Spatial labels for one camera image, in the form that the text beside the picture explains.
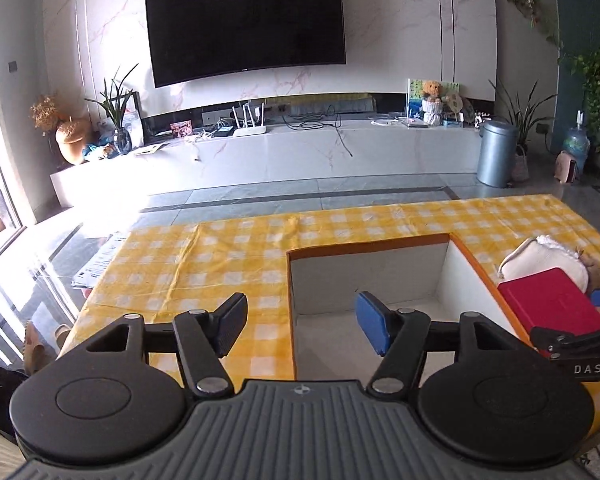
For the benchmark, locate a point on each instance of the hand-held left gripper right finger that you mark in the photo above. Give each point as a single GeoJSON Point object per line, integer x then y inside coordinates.
{"type": "Point", "coordinates": [375, 322]}

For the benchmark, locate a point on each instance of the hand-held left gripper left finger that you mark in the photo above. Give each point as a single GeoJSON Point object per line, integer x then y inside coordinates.
{"type": "Point", "coordinates": [230, 325]}

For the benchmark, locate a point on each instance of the white cardboard box orange rim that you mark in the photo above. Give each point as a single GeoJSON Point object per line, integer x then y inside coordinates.
{"type": "Point", "coordinates": [370, 280]}

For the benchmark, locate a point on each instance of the red pouch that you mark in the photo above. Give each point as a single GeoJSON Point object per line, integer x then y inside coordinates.
{"type": "Point", "coordinates": [550, 300]}

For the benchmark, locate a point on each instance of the white towel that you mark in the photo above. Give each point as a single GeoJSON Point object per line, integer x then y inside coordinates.
{"type": "Point", "coordinates": [557, 246]}

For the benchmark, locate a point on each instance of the cream cloth bag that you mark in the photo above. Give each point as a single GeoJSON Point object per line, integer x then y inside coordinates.
{"type": "Point", "coordinates": [535, 265]}

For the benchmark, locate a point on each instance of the yellow checkered tablecloth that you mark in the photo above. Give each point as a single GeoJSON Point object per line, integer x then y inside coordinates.
{"type": "Point", "coordinates": [205, 260]}

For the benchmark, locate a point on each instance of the pink space heater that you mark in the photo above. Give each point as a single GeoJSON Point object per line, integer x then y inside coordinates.
{"type": "Point", "coordinates": [566, 169]}

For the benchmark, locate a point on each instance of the stack of papers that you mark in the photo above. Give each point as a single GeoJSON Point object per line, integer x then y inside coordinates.
{"type": "Point", "coordinates": [100, 262]}

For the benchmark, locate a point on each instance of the blue water jug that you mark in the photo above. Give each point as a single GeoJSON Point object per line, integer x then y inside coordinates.
{"type": "Point", "coordinates": [576, 150]}

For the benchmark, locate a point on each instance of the woven basket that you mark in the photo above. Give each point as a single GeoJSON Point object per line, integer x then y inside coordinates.
{"type": "Point", "coordinates": [520, 166]}

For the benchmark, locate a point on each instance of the white marble television console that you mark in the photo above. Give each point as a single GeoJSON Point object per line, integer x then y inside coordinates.
{"type": "Point", "coordinates": [280, 160]}

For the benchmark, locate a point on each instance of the grey metal trash can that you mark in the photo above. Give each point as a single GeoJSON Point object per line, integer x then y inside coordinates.
{"type": "Point", "coordinates": [497, 157]}

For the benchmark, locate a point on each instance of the brown slippers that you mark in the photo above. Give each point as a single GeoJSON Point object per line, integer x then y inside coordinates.
{"type": "Point", "coordinates": [42, 347]}

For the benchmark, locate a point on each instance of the white router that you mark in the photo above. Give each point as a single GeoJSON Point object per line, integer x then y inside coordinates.
{"type": "Point", "coordinates": [249, 130]}

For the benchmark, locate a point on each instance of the long-leaf green plant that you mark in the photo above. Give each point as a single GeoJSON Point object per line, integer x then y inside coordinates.
{"type": "Point", "coordinates": [522, 115]}

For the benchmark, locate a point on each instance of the pink card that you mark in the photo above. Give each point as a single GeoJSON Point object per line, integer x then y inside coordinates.
{"type": "Point", "coordinates": [181, 129]}

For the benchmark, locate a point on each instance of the grey tablet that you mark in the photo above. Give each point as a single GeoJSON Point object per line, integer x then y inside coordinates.
{"type": "Point", "coordinates": [417, 124]}

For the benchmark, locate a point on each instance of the bushy pothos plant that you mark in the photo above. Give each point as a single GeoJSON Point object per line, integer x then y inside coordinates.
{"type": "Point", "coordinates": [597, 85]}

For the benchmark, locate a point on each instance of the green plant in glass vase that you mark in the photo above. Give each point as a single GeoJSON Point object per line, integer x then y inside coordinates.
{"type": "Point", "coordinates": [121, 140]}

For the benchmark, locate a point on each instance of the colourful painting board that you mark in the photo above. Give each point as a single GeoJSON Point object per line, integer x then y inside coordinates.
{"type": "Point", "coordinates": [415, 102]}

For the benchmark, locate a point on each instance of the round white hand fan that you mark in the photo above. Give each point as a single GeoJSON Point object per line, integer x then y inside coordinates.
{"type": "Point", "coordinates": [452, 102]}

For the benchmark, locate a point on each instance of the brown teddy bear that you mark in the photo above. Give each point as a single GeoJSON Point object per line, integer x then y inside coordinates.
{"type": "Point", "coordinates": [432, 89]}

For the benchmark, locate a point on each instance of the acorn-shaped brown vase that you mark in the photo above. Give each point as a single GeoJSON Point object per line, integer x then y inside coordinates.
{"type": "Point", "coordinates": [72, 142]}

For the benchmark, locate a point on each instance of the dark cloth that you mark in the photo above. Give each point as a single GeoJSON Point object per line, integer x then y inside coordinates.
{"type": "Point", "coordinates": [0, 400]}

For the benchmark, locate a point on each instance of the dried flower bunch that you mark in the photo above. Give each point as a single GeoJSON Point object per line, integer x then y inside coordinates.
{"type": "Point", "coordinates": [45, 112]}

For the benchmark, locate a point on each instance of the hanging vine plant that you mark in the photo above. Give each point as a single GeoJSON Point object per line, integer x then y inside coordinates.
{"type": "Point", "coordinates": [530, 7]}

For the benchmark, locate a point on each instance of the black curved television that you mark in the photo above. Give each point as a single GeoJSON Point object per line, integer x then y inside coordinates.
{"type": "Point", "coordinates": [245, 25]}

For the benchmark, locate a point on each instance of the black photo frame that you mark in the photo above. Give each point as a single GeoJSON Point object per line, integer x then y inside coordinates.
{"type": "Point", "coordinates": [135, 125]}

